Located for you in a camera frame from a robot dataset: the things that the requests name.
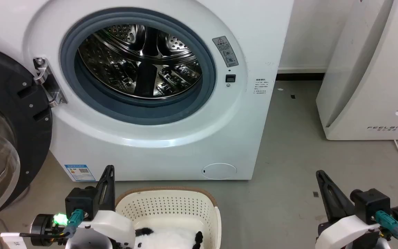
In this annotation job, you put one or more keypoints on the cream perforated laundry basket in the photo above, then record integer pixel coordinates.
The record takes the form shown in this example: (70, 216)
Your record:
(171, 205)

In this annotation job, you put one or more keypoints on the grey warning label sticker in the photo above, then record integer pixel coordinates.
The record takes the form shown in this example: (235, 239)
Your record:
(226, 51)

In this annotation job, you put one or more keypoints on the stainless steel washing machine drum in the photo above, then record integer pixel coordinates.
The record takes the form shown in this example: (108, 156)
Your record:
(140, 62)

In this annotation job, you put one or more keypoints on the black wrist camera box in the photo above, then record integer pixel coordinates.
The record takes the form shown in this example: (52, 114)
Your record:
(81, 202)
(371, 205)

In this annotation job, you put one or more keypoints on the white front-load washing machine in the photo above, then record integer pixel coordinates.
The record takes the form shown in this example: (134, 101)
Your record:
(171, 145)

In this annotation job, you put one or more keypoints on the white Feelbird appliance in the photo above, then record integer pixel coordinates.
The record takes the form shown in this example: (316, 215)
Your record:
(368, 76)

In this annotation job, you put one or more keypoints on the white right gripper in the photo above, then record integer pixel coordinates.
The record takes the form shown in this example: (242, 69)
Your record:
(347, 233)

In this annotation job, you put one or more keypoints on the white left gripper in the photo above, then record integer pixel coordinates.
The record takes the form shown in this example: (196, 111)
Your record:
(111, 230)

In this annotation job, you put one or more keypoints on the round drain filter cover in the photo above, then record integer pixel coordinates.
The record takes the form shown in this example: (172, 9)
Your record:
(219, 171)

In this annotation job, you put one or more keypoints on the black door latch slot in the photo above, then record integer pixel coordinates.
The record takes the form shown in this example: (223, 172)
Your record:
(230, 78)

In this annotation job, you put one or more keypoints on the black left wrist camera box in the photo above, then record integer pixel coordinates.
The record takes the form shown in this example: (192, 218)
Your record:
(81, 202)

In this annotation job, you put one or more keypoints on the washing machine door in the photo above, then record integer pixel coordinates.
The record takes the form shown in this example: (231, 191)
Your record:
(12, 114)

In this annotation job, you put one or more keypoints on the metal washing machine door hinge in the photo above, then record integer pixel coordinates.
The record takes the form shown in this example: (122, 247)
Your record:
(48, 81)

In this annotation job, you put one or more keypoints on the blue energy label sticker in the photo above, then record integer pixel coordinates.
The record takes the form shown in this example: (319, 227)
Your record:
(79, 172)

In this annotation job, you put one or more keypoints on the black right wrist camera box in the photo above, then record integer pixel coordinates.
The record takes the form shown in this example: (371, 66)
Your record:
(371, 205)

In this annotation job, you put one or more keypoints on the black and white plush toy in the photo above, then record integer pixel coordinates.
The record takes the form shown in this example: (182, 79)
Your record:
(168, 239)

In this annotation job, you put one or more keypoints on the grey rubber door gasket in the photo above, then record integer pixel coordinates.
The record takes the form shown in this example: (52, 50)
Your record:
(206, 90)

